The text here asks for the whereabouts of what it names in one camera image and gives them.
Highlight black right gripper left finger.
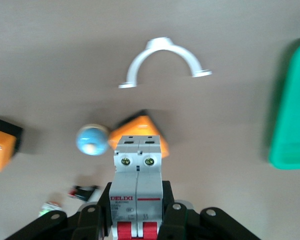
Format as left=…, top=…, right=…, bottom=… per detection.
left=77, top=181, right=114, bottom=240

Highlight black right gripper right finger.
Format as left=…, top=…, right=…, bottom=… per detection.
left=158, top=179, right=191, bottom=240

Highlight white circuit breaker red switches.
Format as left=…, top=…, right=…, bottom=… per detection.
left=108, top=134, right=165, bottom=240

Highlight black red-tipped push button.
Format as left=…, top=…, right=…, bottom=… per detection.
left=67, top=184, right=101, bottom=202

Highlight green indicator light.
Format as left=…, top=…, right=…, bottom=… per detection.
left=39, top=200, right=63, bottom=218

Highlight blue dome push button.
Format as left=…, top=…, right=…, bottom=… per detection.
left=75, top=123, right=109, bottom=156

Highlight green plastic tray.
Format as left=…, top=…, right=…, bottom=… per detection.
left=268, top=36, right=300, bottom=171

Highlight small white pipe clamp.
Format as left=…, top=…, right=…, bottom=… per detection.
left=118, top=36, right=213, bottom=90

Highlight orange push-button enclosure box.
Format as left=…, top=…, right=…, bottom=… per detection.
left=0, top=114, right=24, bottom=174
left=109, top=109, right=171, bottom=159

